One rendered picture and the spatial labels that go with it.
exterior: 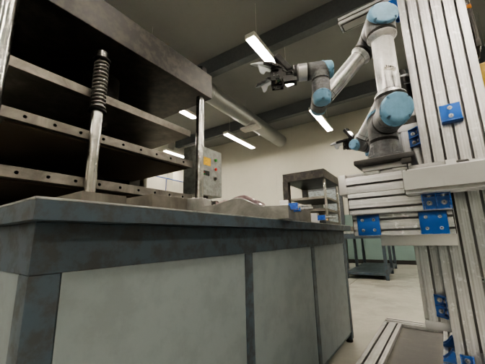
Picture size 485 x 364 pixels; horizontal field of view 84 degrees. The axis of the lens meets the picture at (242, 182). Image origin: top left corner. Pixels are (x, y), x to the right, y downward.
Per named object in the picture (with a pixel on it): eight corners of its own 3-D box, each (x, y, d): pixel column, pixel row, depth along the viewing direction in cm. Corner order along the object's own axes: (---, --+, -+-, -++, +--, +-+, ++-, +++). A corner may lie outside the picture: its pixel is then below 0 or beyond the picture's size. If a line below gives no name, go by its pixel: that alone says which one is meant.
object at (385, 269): (398, 268, 585) (392, 225, 603) (390, 281, 428) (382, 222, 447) (363, 266, 622) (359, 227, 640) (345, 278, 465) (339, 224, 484)
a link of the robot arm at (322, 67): (335, 72, 111) (333, 54, 113) (308, 76, 113) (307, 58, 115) (333, 83, 119) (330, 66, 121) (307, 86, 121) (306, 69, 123)
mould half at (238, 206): (296, 221, 132) (295, 199, 134) (289, 218, 108) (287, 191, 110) (204, 224, 147) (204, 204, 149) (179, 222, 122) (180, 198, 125)
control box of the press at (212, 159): (225, 334, 207) (224, 152, 237) (198, 347, 183) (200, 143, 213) (204, 329, 219) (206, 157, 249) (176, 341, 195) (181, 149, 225)
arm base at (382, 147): (408, 162, 119) (405, 141, 121) (404, 154, 107) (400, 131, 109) (371, 167, 127) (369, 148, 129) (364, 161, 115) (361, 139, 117)
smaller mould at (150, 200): (187, 217, 95) (187, 198, 97) (151, 215, 83) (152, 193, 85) (151, 221, 107) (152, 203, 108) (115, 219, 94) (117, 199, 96)
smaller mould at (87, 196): (125, 215, 81) (126, 196, 82) (79, 213, 71) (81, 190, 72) (96, 219, 91) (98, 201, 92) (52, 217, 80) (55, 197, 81)
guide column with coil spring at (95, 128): (87, 302, 123) (110, 53, 150) (75, 305, 119) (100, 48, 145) (81, 301, 126) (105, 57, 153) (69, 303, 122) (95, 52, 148)
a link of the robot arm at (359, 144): (395, 79, 159) (355, 152, 180) (405, 83, 164) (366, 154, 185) (379, 74, 168) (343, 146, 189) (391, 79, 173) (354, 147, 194)
